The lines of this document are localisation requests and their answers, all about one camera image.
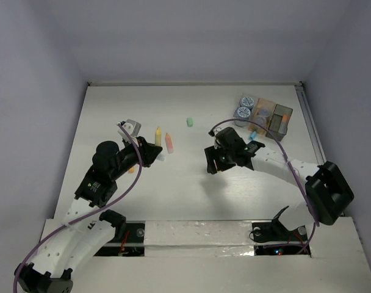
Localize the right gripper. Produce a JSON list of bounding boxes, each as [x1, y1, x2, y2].
[[204, 143, 236, 174]]

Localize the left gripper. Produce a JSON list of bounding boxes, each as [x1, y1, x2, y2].
[[110, 135, 162, 180]]

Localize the yellow pencil-shaped highlighter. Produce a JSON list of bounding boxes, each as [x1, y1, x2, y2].
[[154, 126, 162, 147]]

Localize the blue lid jar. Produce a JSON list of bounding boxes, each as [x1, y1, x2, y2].
[[233, 106, 251, 127], [239, 95, 255, 110]]

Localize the clear jar blue clips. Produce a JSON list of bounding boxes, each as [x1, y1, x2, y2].
[[258, 107, 271, 119]]

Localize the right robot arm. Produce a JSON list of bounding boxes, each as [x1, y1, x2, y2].
[[204, 127, 354, 239]]

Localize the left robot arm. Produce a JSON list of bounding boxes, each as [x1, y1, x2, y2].
[[13, 137, 162, 292]]

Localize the blue pencil-shaped highlighter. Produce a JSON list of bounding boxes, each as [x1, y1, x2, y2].
[[157, 154, 165, 161]]

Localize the pink pencil-shaped highlighter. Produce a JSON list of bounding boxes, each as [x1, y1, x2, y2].
[[165, 133, 174, 154]]

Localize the small blue eraser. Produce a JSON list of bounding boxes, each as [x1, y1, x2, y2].
[[249, 131, 257, 141]]

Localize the green eraser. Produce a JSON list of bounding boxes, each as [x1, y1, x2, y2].
[[186, 117, 193, 127]]

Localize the clear plastic bin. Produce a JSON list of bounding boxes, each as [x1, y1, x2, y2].
[[232, 93, 259, 128]]

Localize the amber plastic bin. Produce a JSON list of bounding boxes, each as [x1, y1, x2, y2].
[[248, 98, 276, 136]]

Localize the grey plastic bin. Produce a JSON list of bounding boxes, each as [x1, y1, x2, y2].
[[265, 104, 293, 141]]

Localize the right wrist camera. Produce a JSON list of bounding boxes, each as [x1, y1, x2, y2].
[[208, 127, 222, 137]]

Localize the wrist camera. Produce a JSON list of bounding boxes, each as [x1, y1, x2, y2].
[[208, 127, 222, 137], [117, 119, 142, 140]]

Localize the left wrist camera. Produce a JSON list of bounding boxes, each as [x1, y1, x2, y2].
[[117, 119, 142, 140]]

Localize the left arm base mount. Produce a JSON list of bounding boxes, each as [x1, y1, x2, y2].
[[95, 222, 145, 257]]

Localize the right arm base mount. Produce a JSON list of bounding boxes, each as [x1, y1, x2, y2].
[[248, 221, 311, 256]]

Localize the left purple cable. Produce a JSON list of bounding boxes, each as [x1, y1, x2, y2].
[[13, 123, 143, 292]]

